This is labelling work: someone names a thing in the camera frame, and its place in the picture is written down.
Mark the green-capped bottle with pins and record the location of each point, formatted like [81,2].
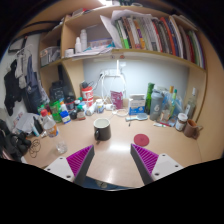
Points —
[174,98]

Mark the white pill bottle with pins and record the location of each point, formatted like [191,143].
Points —
[90,110]

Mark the yellow-capped clear bottle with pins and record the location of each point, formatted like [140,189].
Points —
[168,106]

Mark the black box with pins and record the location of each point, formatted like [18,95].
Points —
[57,91]

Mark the white charger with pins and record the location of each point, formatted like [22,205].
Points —
[109,107]

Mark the black slim bottle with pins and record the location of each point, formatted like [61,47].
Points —
[37,126]

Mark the brown bottle, green cap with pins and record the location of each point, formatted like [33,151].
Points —
[81,114]

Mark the white jar, blue label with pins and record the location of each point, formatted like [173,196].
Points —
[99,106]

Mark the green glass bottle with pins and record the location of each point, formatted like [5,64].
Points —
[149,96]

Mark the blue and white small bottle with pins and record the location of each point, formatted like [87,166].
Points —
[65,116]

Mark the white and blue box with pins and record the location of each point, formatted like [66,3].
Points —
[136,106]

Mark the dark hanging clothes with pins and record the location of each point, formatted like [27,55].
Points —
[30,88]

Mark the wooden shelf unit with books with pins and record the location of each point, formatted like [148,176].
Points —
[133,52]

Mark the flat round red coaster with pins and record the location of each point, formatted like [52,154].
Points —
[141,140]

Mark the grey shaker bottle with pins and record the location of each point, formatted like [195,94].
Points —
[156,106]

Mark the black mug, white inside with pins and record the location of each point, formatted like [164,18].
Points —
[102,131]

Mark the silver spray can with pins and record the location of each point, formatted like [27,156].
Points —
[43,134]

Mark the green canister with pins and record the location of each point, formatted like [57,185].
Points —
[55,111]

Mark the white and blue tube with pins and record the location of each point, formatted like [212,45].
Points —
[35,130]

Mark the red and white canister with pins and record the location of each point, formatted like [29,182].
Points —
[87,96]

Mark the black bag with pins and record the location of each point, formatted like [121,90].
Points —
[13,143]

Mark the crumpled white plastic bag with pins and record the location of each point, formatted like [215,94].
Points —
[25,121]

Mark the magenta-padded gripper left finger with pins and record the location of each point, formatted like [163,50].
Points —
[60,166]

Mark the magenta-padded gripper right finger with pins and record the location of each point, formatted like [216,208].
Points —
[165,165]

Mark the brown jar, white lid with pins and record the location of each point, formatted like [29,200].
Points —
[181,122]

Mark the bluish clear plastic bag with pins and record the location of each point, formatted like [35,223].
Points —
[179,106]

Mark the tall clear glass bottle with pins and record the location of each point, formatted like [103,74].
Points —
[190,106]

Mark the magenta pouch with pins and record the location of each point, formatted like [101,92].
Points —
[117,99]

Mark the white and green tube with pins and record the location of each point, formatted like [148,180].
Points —
[161,124]

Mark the white power strip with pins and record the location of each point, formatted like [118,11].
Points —
[111,72]

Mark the brown mug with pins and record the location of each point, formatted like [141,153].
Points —
[190,129]

